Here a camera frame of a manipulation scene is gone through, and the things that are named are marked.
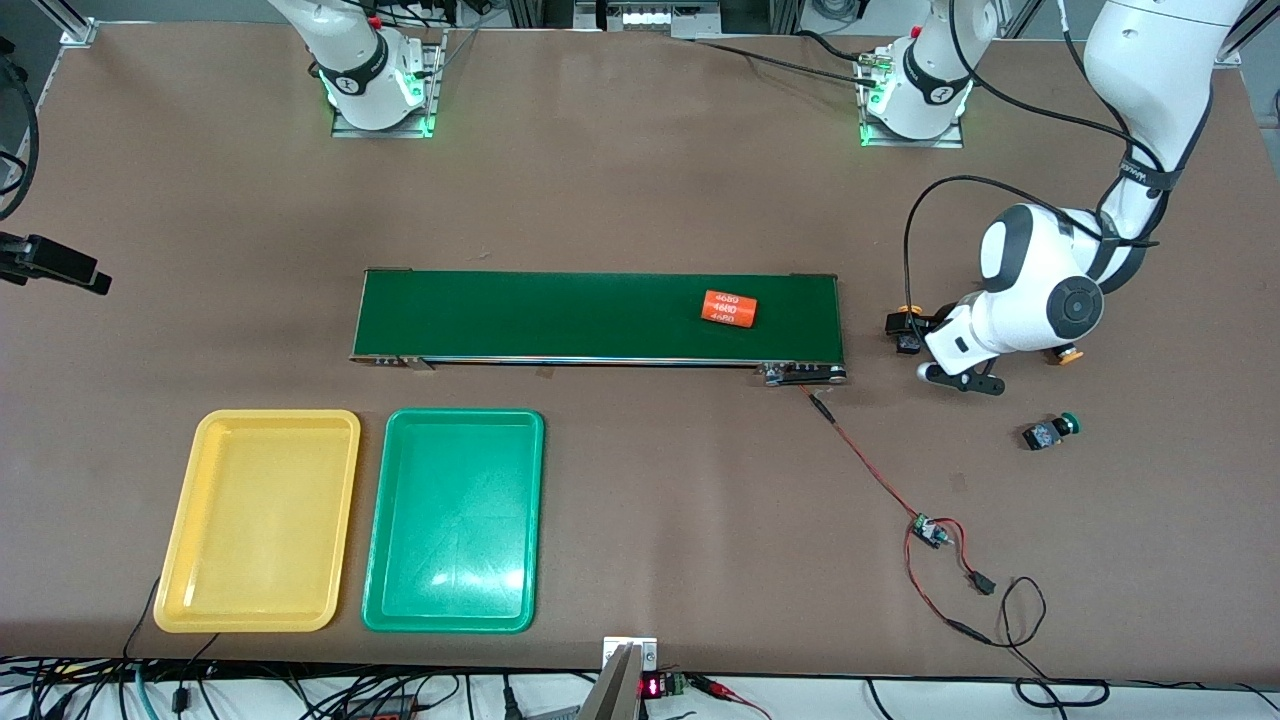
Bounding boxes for tangled black cables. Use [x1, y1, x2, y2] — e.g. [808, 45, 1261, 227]
[0, 655, 601, 720]

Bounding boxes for white lit device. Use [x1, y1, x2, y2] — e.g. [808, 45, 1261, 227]
[573, 0, 723, 41]

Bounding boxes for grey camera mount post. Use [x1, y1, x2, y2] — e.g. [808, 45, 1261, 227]
[577, 643, 647, 720]

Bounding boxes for yellow plastic tray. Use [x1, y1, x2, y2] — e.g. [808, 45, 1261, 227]
[153, 409, 362, 634]

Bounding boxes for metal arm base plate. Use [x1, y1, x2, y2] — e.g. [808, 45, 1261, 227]
[857, 50, 967, 150]
[330, 40, 444, 139]

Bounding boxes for aluminium frame profile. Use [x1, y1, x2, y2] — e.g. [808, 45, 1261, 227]
[30, 0, 98, 47]
[1215, 0, 1280, 69]

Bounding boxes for green capped push button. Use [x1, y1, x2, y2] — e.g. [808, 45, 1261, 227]
[1022, 411, 1084, 452]

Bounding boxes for red black twisted wire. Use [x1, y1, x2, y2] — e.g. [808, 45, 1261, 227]
[798, 384, 926, 523]

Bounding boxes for green conveyor belt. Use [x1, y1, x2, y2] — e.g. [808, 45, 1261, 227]
[349, 267, 850, 388]

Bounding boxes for thick black cable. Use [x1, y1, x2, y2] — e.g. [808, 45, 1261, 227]
[865, 678, 1280, 720]

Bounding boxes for small metal bracket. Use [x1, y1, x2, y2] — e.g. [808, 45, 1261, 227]
[602, 636, 660, 673]

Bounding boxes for thin black wire loop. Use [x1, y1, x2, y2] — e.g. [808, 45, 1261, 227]
[985, 576, 1048, 681]

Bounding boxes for orange cylinder printed 4680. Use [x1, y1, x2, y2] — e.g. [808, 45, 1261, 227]
[699, 289, 760, 329]

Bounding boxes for black table cable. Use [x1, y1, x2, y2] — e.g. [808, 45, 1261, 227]
[690, 38, 881, 89]

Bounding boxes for thin red wire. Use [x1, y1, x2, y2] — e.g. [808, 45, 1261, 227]
[903, 518, 993, 646]

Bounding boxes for black cable with plug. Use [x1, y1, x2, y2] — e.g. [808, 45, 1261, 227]
[175, 633, 221, 713]

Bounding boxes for red clip lead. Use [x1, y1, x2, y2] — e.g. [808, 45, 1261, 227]
[695, 676, 773, 720]

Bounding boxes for green plastic tray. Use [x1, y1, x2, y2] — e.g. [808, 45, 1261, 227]
[361, 408, 546, 635]

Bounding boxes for thin black cable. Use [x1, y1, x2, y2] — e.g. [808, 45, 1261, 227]
[122, 577, 163, 663]

